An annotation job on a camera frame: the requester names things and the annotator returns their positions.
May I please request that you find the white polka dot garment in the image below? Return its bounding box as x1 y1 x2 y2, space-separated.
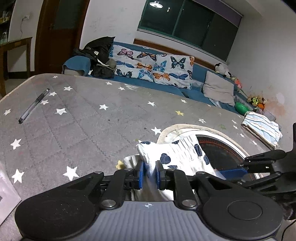
123 135 224 201

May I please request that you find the folded striped blue cloth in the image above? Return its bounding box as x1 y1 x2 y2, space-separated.
241 111 282 149

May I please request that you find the colourful toy pile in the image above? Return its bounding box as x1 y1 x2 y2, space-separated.
234 77 266 110

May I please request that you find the green ball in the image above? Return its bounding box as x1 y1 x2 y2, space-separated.
234 102 249 115

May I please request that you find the grey cushion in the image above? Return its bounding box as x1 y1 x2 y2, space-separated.
202 71 235 106

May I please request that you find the white plush toy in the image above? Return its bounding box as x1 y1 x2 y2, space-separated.
215 63 233 79

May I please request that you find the white pink tissue box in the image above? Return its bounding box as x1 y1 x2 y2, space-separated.
0 164 21 225

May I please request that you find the black pen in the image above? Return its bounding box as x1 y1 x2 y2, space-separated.
18 88 50 124

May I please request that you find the butterfly print pillow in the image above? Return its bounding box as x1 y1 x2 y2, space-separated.
109 45 195 89

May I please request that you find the blue sofa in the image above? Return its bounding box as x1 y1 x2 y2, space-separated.
63 37 237 112

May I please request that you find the black bag on sofa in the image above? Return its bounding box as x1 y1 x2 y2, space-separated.
74 36 117 79

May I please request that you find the dark green window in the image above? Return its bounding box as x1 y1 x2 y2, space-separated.
138 0 242 61

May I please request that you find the wooden side table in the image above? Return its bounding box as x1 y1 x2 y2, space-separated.
1 37 33 97

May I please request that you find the dark wooden door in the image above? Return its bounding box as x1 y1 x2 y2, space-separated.
34 0 89 74

